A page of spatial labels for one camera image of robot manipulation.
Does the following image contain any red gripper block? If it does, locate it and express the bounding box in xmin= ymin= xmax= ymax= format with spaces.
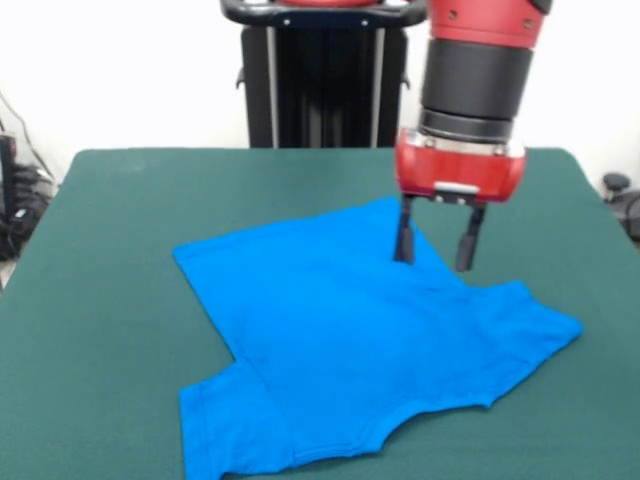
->
xmin=393 ymin=127 xmax=529 ymax=272

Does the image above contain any blue shirt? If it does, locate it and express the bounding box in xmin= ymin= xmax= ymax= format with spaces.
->
xmin=172 ymin=195 xmax=585 ymax=480

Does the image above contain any grey caster stand base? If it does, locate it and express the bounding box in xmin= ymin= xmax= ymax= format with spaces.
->
xmin=599 ymin=172 xmax=640 ymax=249
xmin=0 ymin=164 xmax=59 ymax=261

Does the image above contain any dark green tablecloth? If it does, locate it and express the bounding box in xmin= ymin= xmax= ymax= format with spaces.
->
xmin=0 ymin=147 xmax=640 ymax=480

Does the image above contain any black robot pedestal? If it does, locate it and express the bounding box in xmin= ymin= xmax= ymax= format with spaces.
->
xmin=219 ymin=0 xmax=431 ymax=149

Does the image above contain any black stand frame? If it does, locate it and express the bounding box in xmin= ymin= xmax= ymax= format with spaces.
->
xmin=0 ymin=132 xmax=20 ymax=226

